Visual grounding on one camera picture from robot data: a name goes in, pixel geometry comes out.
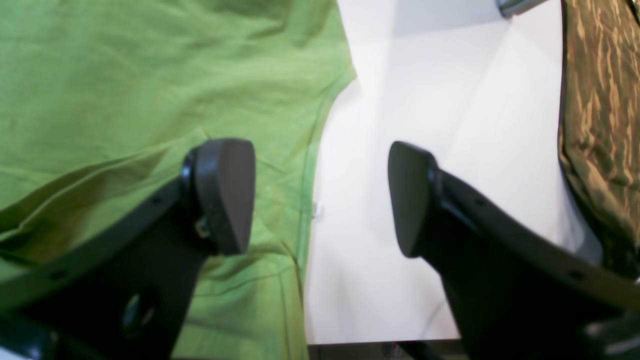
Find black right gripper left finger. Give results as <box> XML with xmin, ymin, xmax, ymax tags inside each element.
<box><xmin>0</xmin><ymin>138</ymin><xmax>257</xmax><ymax>360</ymax></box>

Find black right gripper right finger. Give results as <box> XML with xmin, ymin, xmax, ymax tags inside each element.
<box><xmin>387</xmin><ymin>141</ymin><xmax>639</xmax><ymax>360</ymax></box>

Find green T-shirt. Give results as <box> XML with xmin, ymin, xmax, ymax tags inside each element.
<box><xmin>0</xmin><ymin>0</ymin><xmax>355</xmax><ymax>360</ymax></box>

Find camouflage cloth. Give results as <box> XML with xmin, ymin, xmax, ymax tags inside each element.
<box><xmin>558</xmin><ymin>0</ymin><xmax>640</xmax><ymax>280</ymax></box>

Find grey plastic bin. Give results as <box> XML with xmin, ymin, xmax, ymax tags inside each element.
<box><xmin>496</xmin><ymin>0</ymin><xmax>546</xmax><ymax>19</ymax></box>

